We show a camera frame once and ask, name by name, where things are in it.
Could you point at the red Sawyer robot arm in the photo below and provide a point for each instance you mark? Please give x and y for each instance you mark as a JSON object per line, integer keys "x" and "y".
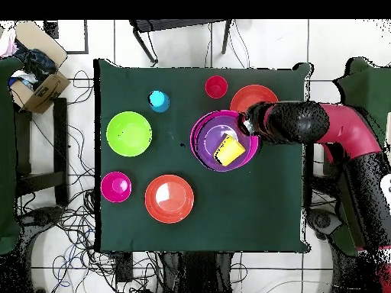
{"x": 351, "y": 131}

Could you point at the purple bowl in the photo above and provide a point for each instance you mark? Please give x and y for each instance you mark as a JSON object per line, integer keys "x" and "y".
{"x": 210, "y": 137}

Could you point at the yellow cup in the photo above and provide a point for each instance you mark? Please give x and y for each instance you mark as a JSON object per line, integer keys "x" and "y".
{"x": 229, "y": 151}

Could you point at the orange bowl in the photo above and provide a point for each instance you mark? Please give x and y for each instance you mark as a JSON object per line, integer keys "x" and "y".
{"x": 250, "y": 94}
{"x": 169, "y": 199}

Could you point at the large pink bowl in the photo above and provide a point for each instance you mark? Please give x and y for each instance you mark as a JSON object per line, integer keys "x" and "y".
{"x": 193, "y": 143}

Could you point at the green-covered side table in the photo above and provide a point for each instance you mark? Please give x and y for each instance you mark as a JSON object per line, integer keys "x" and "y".
{"x": 7, "y": 152}
{"x": 366, "y": 85}

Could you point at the cardboard box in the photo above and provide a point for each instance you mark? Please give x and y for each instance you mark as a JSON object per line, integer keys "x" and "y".
{"x": 42, "y": 91}

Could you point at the light blue cup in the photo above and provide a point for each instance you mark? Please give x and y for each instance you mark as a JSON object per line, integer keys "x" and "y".
{"x": 158, "y": 101}

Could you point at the small crimson bowl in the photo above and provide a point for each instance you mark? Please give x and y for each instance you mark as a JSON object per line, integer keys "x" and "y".
{"x": 116, "y": 186}

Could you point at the red cup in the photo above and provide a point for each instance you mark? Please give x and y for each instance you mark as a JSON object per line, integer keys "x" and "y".
{"x": 216, "y": 87}

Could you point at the black bench frame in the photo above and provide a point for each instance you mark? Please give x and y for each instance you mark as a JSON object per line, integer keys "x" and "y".
{"x": 59, "y": 137}

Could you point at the black metal chair frame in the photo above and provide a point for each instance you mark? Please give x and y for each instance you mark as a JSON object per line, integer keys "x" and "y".
{"x": 171, "y": 24}

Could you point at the green bowl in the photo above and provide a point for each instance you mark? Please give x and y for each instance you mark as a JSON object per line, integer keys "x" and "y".
{"x": 129, "y": 133}

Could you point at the black caster leg with knob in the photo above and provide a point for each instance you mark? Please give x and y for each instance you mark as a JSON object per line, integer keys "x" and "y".
{"x": 323, "y": 220}
{"x": 42, "y": 215}

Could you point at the dark green tablecloth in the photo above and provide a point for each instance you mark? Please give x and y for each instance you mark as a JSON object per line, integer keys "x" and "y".
{"x": 146, "y": 238}

